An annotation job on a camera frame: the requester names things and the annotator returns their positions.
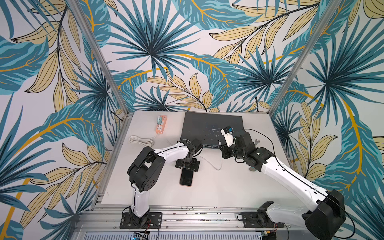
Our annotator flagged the black smartphone pink case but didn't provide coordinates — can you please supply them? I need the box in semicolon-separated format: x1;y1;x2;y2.
180;169;194;187

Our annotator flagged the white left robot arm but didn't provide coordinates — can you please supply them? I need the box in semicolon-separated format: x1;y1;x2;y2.
127;139;203;218

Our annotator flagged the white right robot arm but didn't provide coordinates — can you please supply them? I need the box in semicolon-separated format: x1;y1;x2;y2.
220;127;347;240

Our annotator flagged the dark grey network switch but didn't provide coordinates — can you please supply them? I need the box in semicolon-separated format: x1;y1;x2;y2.
181;112;244;149

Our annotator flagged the white coiled power cord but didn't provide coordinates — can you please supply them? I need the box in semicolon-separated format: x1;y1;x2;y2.
128;133;160;148

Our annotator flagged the aluminium left corner post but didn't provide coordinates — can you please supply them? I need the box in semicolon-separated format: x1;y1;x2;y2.
67;0;129;118

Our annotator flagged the aluminium corner post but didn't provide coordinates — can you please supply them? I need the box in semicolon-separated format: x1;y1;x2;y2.
268;1;342;117
67;0;129;118

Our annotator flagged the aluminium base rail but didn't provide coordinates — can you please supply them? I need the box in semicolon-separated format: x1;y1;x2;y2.
72;202;314;240

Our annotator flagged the aluminium right corner post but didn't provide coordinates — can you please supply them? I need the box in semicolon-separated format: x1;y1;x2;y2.
268;1;342;117

